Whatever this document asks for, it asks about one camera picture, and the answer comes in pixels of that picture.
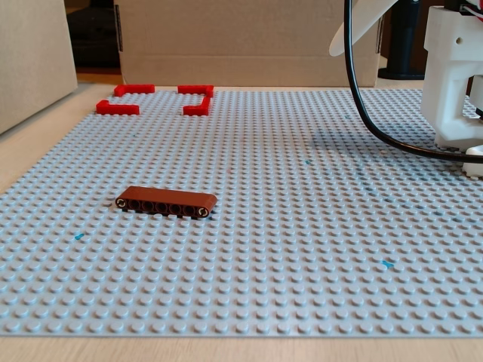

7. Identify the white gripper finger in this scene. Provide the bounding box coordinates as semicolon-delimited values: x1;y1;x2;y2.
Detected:
328;0;398;58

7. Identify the brown lego technic beam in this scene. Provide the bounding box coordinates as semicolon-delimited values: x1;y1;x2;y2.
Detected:
115;186;217;219

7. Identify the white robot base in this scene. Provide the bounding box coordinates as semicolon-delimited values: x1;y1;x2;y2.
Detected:
462;146;483;176

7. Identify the red L-shaped lego beam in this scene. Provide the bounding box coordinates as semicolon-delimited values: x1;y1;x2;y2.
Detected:
95;99;140;116
177;84;215;97
183;94;212;117
113;84;156;97

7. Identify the grey lego baseplate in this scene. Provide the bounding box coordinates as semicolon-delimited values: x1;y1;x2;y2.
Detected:
0;88;483;338

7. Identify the black stand pole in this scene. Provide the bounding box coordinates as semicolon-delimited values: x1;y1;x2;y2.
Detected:
378;0;428;81

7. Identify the wide cardboard box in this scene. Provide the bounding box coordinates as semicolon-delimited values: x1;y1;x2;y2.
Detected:
112;0;388;89

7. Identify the plain cardboard box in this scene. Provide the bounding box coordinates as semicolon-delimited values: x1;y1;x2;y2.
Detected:
0;0;79;135

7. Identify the black camera cable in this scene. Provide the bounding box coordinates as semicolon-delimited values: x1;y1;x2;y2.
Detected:
343;0;483;164

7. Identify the red white black servo wire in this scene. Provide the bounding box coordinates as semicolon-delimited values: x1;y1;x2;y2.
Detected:
459;4;483;20

